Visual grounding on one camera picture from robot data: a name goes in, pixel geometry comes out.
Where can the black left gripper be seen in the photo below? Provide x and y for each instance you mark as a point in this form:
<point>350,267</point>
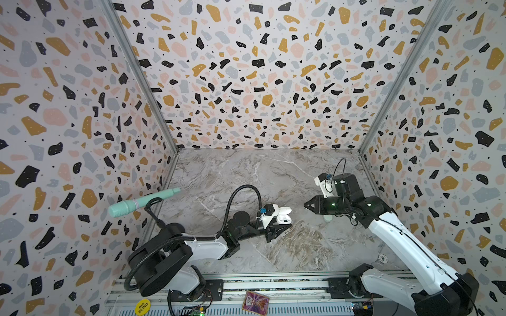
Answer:
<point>273,231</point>

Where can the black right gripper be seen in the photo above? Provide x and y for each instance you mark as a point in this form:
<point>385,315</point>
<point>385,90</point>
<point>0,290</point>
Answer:
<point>324,201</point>

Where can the white earbud charging case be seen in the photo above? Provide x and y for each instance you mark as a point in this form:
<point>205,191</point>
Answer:
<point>283,216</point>

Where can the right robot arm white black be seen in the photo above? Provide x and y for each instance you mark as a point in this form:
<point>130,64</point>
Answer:
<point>438,289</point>

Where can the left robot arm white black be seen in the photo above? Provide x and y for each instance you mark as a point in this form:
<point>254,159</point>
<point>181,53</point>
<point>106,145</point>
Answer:
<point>167,260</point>

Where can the colourful card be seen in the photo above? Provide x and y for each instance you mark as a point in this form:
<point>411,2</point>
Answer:
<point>256,303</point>

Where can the white poker chip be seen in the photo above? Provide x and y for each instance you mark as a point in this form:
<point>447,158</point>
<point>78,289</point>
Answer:
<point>382,259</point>

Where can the black microphone stand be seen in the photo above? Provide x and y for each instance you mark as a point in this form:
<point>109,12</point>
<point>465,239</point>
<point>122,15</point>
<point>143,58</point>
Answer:
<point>164,221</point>

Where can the yellow round sticker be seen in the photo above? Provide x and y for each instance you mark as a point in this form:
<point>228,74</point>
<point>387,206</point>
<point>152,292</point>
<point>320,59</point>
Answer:
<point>142,307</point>

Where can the mint green microphone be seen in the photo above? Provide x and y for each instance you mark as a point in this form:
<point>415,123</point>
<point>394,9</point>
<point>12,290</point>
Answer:
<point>125,207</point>

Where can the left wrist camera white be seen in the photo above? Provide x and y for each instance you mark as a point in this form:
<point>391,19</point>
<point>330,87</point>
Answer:
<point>267,215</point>

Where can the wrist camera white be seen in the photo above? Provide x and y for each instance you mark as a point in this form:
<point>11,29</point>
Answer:
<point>325,182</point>
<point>267,215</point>

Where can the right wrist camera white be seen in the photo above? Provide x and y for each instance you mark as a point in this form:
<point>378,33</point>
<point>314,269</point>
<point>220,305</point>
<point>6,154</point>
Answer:
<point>325,182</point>

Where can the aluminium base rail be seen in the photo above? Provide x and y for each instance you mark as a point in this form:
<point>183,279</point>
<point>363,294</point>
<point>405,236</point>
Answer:
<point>289,293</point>

